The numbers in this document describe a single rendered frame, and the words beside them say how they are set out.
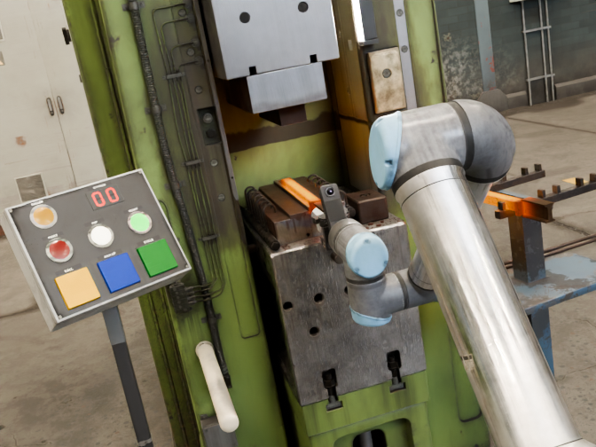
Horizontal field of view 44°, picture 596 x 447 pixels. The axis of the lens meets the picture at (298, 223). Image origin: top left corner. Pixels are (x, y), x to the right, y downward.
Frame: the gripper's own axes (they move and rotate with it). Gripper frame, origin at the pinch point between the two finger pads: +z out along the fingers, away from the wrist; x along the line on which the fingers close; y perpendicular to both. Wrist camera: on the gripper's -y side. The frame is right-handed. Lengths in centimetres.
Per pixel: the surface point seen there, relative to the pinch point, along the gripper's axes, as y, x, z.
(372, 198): 2.2, 15.8, 3.8
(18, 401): 107, -121, 151
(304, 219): 3.4, -4.1, 3.0
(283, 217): 2.4, -9.2, 5.7
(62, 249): -9, -63, -17
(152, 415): 105, -61, 101
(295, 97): -28.8, -0.8, 4.5
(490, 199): 2.1, 38.4, -19.8
